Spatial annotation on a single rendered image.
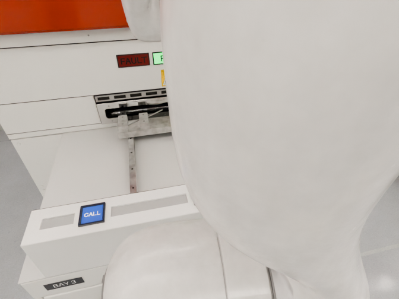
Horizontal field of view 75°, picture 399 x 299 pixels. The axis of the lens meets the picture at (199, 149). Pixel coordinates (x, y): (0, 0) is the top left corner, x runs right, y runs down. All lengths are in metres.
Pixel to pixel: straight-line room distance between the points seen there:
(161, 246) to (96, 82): 0.92
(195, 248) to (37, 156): 1.15
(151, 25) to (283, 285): 0.38
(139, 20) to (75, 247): 0.49
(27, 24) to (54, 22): 0.08
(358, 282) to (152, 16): 0.40
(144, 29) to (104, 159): 0.66
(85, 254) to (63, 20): 0.69
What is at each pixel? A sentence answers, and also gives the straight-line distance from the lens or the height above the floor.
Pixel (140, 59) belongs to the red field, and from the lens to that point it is 1.05.
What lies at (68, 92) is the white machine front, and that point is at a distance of 1.13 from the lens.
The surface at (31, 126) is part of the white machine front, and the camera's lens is 1.24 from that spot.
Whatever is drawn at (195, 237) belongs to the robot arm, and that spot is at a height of 1.26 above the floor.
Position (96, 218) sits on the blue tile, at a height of 0.96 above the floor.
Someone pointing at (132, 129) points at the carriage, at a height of 0.88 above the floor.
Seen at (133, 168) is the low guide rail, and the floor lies 0.85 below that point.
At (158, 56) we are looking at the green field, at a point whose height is 1.11.
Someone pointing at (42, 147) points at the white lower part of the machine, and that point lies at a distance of 1.29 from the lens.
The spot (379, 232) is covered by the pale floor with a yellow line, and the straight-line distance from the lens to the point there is 2.08.
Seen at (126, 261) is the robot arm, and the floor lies 1.25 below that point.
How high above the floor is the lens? 1.45
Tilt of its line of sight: 39 degrees down
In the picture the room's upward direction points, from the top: straight up
